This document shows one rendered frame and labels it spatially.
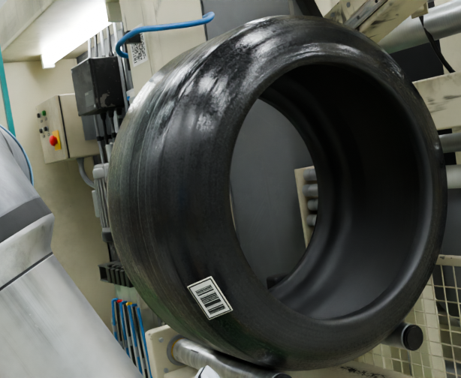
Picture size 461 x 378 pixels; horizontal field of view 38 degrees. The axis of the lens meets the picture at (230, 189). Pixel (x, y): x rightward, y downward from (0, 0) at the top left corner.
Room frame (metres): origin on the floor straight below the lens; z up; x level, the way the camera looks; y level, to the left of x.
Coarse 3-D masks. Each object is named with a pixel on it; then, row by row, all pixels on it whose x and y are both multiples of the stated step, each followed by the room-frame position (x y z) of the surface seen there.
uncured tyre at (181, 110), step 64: (192, 64) 0.99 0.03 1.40; (256, 64) 0.97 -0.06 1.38; (320, 64) 1.26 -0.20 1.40; (384, 64) 1.10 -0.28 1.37; (128, 128) 1.06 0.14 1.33; (192, 128) 0.92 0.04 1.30; (320, 128) 1.36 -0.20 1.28; (384, 128) 1.28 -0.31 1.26; (128, 192) 1.00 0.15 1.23; (192, 192) 0.91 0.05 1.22; (320, 192) 1.38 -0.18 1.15; (384, 192) 1.32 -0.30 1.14; (128, 256) 1.04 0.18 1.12; (192, 256) 0.91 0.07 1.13; (320, 256) 1.34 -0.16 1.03; (384, 256) 1.27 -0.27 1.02; (192, 320) 0.97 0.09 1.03; (256, 320) 0.94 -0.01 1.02; (320, 320) 0.98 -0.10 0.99; (384, 320) 1.06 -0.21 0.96
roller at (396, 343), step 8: (400, 328) 1.13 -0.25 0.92; (408, 328) 1.12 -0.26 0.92; (416, 328) 1.12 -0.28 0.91; (392, 336) 1.14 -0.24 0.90; (400, 336) 1.12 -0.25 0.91; (408, 336) 1.11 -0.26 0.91; (416, 336) 1.12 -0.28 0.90; (392, 344) 1.14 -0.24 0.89; (400, 344) 1.12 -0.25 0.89; (408, 344) 1.11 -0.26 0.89; (416, 344) 1.12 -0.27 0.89
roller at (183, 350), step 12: (180, 348) 1.23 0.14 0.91; (192, 348) 1.20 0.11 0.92; (204, 348) 1.18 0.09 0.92; (180, 360) 1.23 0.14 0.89; (192, 360) 1.18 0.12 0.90; (204, 360) 1.15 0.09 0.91; (216, 360) 1.12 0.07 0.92; (228, 360) 1.09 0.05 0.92; (240, 360) 1.08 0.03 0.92; (216, 372) 1.11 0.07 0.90; (228, 372) 1.07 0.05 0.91; (240, 372) 1.05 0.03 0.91; (252, 372) 1.02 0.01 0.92; (264, 372) 1.00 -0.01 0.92; (276, 372) 0.99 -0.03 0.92
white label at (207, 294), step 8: (200, 280) 0.91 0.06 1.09; (208, 280) 0.91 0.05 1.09; (192, 288) 0.92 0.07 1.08; (200, 288) 0.92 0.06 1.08; (208, 288) 0.91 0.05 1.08; (216, 288) 0.91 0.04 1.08; (200, 296) 0.92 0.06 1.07; (208, 296) 0.92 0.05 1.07; (216, 296) 0.92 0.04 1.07; (200, 304) 0.93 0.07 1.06; (208, 304) 0.92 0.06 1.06; (216, 304) 0.92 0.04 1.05; (224, 304) 0.92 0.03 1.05; (208, 312) 0.93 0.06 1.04; (216, 312) 0.93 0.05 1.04; (224, 312) 0.92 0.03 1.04
